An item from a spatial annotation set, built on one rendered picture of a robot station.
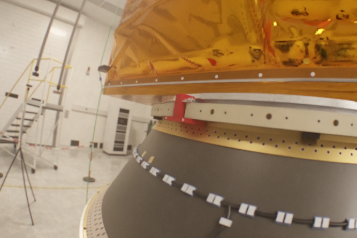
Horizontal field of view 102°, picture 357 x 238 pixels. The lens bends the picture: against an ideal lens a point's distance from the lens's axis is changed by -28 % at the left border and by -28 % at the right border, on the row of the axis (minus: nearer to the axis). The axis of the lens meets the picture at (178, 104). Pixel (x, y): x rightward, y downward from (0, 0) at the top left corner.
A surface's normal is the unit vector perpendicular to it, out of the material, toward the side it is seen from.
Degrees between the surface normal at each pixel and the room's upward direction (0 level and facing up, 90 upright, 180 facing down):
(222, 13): 88
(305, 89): 90
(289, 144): 62
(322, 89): 90
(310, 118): 90
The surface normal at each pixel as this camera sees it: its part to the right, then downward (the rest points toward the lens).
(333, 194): -0.29, -0.60
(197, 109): -0.76, -0.18
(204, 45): -0.60, -0.26
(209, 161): -0.55, -0.62
